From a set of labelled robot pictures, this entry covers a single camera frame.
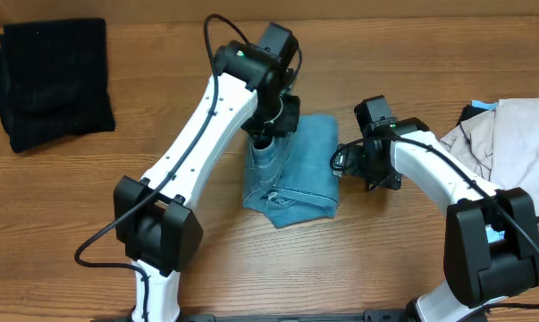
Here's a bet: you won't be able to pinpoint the dark garment under pile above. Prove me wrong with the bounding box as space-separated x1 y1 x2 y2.
456 105 486 125

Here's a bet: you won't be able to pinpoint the pale pink garment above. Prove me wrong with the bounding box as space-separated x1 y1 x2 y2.
440 98 539 216

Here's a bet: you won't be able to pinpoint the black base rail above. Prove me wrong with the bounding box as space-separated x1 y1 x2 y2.
89 307 489 322

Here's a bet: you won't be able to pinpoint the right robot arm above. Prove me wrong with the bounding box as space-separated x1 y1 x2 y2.
330 96 539 322

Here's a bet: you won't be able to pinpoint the light blue denim jeans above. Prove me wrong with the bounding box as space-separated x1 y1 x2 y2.
242 114 340 228

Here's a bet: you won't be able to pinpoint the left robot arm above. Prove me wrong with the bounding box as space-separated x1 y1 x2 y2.
114 23 300 321

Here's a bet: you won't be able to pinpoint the black folded knit garment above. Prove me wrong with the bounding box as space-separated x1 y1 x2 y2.
0 18 116 153

